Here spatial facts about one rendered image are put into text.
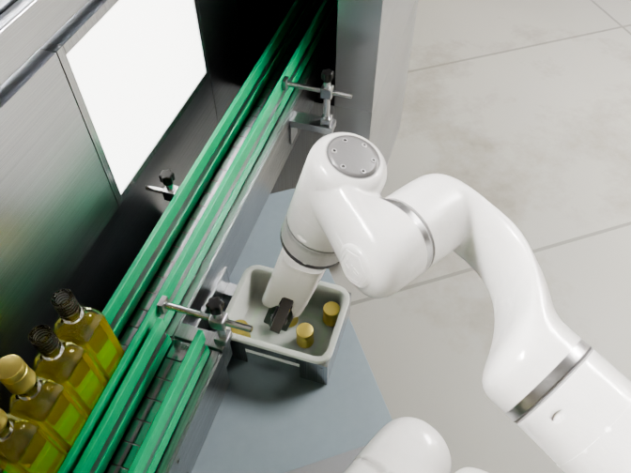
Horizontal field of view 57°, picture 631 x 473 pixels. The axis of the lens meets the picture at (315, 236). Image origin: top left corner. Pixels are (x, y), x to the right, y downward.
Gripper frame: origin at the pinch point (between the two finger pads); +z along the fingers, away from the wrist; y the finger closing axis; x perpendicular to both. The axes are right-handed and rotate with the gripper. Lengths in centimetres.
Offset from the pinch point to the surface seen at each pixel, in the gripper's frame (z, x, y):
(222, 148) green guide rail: 35, -25, -49
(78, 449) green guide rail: 27.9, -19.2, 20.1
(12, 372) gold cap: 9.3, -27.2, 18.3
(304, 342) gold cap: 37.7, 7.4, -14.4
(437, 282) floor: 108, 53, -93
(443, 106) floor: 112, 38, -194
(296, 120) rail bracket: 37, -13, -69
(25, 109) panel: 0.3, -43.4, -12.4
